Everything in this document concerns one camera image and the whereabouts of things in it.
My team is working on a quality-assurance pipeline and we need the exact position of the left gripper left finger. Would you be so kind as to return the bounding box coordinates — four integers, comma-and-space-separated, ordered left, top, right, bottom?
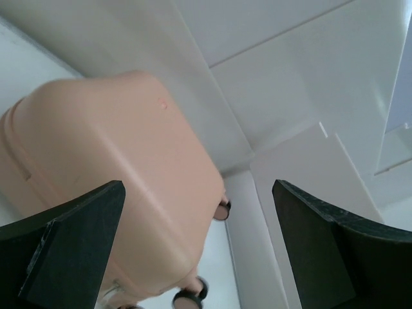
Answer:
1, 180, 126, 308

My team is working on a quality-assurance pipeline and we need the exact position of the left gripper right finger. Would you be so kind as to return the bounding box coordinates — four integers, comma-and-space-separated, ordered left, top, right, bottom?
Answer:
272, 180, 411, 308

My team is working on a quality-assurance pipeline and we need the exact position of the pink hard-shell suitcase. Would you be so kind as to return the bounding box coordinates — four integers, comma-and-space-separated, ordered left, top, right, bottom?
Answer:
1, 71, 231, 308

